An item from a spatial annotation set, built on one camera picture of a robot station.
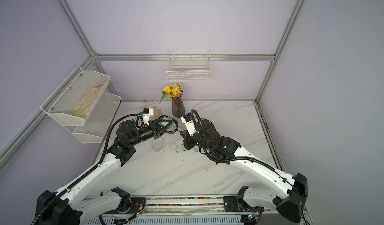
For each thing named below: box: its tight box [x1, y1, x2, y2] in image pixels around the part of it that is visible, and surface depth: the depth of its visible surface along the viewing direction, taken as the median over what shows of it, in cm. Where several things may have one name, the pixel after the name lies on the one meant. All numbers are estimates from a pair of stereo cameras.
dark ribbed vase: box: [172, 92, 186, 118], surface depth 109 cm
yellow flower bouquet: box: [158, 82, 183, 105], surface depth 95 cm
